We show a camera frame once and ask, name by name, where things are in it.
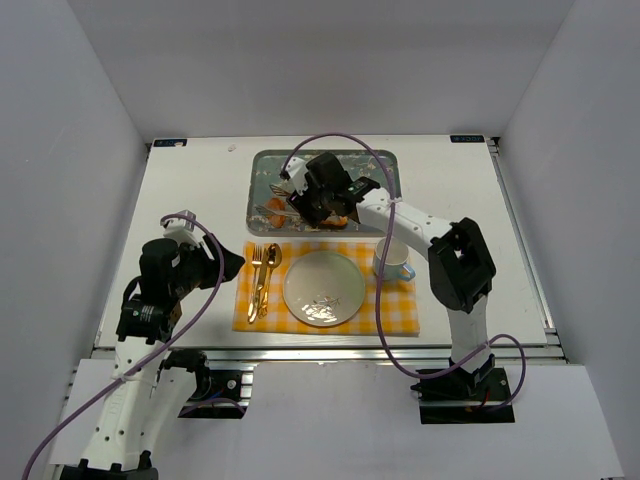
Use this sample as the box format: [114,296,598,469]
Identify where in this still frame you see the yellow checkered placemat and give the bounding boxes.
[233,242,420,336]

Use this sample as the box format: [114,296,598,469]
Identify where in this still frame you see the white blue-handled cup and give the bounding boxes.
[372,238,416,282]

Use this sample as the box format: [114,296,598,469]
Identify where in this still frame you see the gold fork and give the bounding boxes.
[248,245,264,323]

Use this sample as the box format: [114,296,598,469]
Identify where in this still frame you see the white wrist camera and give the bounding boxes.
[160,210,202,248]
[280,157,308,194]

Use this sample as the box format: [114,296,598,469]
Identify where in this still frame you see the pale green round plate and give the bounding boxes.
[282,251,366,328]

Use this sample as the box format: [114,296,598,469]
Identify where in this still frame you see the floral teal serving tray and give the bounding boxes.
[246,149,401,238]

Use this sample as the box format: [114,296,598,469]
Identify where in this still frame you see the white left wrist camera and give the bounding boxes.
[160,210,202,248]

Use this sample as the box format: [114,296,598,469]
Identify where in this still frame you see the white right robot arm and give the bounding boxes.
[281,152,496,387]

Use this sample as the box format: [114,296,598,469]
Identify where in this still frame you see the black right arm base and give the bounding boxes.
[410,368,515,425]

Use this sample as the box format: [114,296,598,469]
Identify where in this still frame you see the gold spoon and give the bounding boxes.
[258,243,282,318]

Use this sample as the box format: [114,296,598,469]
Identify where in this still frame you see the striped croissant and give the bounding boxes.
[319,215,349,229]

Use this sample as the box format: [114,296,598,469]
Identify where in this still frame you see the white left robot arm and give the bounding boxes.
[61,236,245,479]

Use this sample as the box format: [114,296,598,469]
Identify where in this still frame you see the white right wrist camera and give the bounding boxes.
[280,157,308,194]

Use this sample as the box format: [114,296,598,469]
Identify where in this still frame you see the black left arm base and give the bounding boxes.
[158,350,244,403]

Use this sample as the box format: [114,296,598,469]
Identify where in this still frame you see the blue label left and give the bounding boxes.
[153,138,187,148]

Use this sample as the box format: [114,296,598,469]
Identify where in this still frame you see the small brown bread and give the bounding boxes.
[264,197,286,229]

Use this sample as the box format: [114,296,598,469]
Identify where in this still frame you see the blue label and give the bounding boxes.
[153,138,187,148]
[449,134,485,143]

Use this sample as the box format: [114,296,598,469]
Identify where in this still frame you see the blue label right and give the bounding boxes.
[449,134,485,143]

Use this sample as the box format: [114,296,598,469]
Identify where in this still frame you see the metal tongs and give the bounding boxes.
[254,184,299,218]

